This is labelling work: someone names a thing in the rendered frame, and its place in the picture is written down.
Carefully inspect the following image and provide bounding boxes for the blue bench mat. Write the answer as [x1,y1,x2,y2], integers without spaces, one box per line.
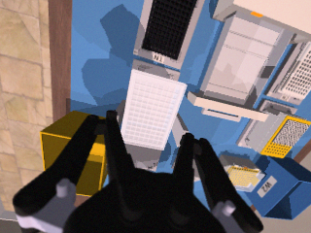
[70,0,311,163]

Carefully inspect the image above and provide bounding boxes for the black multiwell plate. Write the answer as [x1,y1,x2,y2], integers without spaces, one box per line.
[142,0,197,60]

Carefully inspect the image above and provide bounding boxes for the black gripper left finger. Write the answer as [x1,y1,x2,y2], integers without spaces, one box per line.
[13,100,148,233]

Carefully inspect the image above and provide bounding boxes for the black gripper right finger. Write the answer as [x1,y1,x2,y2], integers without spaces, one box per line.
[168,113,263,233]

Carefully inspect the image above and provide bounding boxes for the blue open-top bin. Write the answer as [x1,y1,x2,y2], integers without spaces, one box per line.
[244,154,311,220]

